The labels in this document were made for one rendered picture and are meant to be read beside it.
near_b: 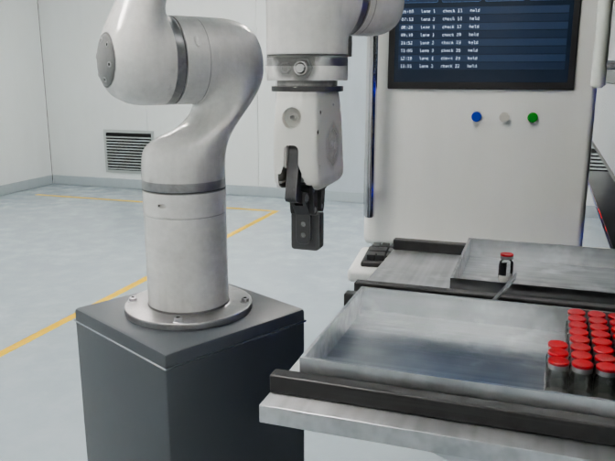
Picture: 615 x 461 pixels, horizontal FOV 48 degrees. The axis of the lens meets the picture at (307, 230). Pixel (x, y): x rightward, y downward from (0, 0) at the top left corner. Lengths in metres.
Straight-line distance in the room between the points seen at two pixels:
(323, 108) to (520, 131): 0.95
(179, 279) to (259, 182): 5.78
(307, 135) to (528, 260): 0.68
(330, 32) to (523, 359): 0.43
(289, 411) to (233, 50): 0.50
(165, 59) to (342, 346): 0.43
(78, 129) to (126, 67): 6.82
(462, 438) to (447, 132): 1.02
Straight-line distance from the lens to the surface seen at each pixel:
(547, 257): 1.27
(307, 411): 0.71
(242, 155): 6.78
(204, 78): 0.96
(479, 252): 1.28
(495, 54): 1.59
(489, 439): 0.68
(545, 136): 1.61
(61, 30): 7.79
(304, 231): 0.73
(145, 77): 0.92
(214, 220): 0.98
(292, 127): 0.69
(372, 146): 1.55
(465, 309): 0.95
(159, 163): 0.96
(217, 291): 1.01
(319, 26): 0.69
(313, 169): 0.68
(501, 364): 0.83
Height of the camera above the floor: 1.21
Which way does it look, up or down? 13 degrees down
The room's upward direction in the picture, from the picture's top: straight up
